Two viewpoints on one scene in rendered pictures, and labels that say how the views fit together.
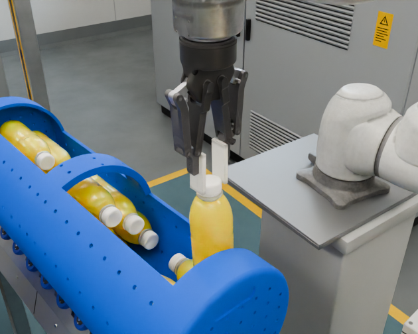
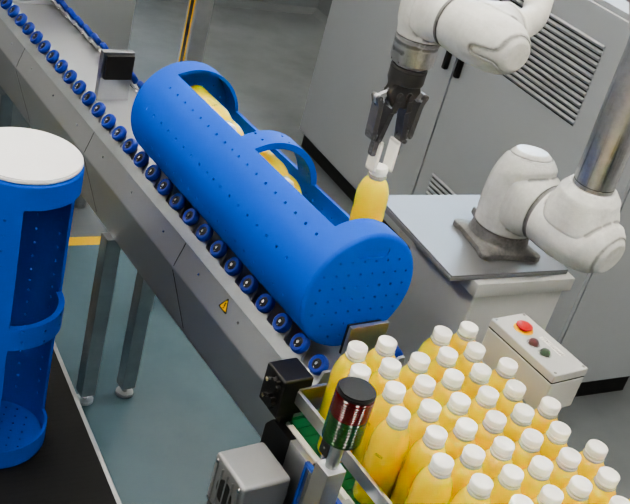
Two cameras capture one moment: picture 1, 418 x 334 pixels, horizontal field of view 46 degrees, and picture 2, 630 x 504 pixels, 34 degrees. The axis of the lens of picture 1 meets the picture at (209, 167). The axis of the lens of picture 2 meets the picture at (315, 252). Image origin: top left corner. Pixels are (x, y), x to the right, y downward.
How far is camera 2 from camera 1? 1.40 m
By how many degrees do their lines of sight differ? 3
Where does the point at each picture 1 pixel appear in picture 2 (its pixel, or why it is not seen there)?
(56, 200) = (249, 157)
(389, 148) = (539, 208)
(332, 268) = (460, 313)
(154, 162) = not seen: hidden behind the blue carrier
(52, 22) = not seen: outside the picture
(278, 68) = (484, 126)
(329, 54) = (550, 125)
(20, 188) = (215, 142)
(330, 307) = not seen: hidden behind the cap
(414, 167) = (554, 229)
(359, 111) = (523, 169)
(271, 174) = (428, 214)
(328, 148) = (488, 198)
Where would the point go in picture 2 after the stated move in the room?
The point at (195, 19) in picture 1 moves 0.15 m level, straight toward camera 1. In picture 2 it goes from (405, 54) to (400, 79)
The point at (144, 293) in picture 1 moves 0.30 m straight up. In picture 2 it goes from (313, 228) to (350, 94)
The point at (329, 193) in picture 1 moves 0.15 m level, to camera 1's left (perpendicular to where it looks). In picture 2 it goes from (478, 243) to (422, 226)
